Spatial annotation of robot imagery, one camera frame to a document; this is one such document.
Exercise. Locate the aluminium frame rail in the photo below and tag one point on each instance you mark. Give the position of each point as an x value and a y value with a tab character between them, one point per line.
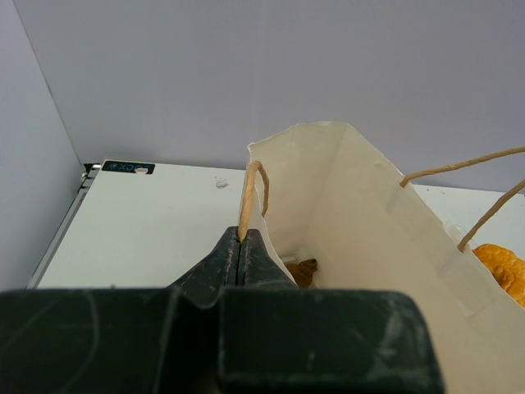
91	170

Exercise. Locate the left blue table label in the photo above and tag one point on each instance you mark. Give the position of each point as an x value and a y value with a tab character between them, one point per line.
128	167

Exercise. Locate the orange twisted ring bread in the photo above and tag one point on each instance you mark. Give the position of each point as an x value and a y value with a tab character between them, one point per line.
506	268

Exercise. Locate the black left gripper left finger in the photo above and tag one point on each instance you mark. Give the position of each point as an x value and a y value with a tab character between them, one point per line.
116	340

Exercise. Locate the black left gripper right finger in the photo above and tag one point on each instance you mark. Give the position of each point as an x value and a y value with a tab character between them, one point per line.
274	337

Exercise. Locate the dark brown bread piece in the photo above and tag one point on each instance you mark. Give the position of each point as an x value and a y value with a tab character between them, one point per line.
303	272

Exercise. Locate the white paper bag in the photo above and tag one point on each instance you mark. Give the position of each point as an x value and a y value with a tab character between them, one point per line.
334	197

